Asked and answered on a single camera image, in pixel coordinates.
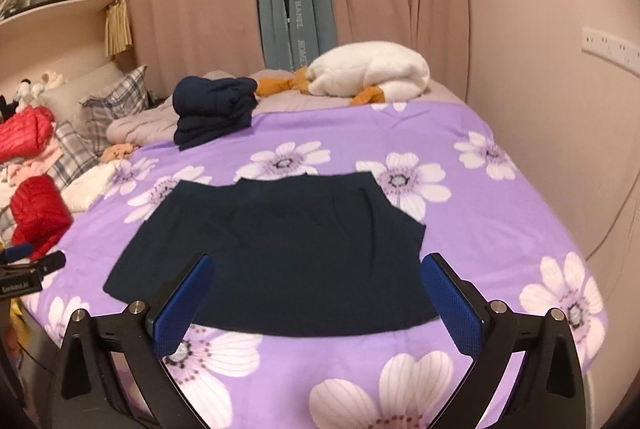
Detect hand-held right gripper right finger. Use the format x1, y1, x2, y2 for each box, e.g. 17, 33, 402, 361
420, 253, 586, 429

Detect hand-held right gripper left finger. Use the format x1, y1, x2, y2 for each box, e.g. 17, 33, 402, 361
57, 253, 216, 429

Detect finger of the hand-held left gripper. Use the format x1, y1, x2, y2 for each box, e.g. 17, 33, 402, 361
0, 243, 35, 264
22, 250, 67, 277

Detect navy zip jacket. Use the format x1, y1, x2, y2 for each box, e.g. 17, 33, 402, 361
102, 173, 441, 339

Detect pink clothes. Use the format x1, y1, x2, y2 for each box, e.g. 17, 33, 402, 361
0, 144, 63, 182

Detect folded navy clothes stack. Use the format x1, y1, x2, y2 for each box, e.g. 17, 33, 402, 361
172, 76, 259, 152

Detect red puffer jacket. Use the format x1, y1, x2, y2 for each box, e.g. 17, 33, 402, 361
0, 105, 56, 162
11, 175, 73, 250

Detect purple floral blanket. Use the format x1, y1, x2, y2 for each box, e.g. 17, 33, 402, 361
20, 101, 611, 429

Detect white cloth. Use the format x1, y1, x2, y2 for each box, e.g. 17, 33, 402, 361
62, 159, 123, 213

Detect plaid pillow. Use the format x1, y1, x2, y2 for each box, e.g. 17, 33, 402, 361
80, 65, 151, 142
52, 121, 101, 190

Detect orange fluffy cloth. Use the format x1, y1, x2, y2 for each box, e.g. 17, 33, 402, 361
100, 143, 141, 162

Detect beige quilt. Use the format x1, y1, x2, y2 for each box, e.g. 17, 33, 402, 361
107, 70, 458, 147

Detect small plush toys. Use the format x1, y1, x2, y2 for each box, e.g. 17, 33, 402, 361
15, 70, 68, 104

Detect white goose plush toy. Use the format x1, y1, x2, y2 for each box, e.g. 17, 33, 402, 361
256, 40, 432, 106

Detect white wall power strip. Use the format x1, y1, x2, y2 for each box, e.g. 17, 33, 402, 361
581, 26, 640, 77

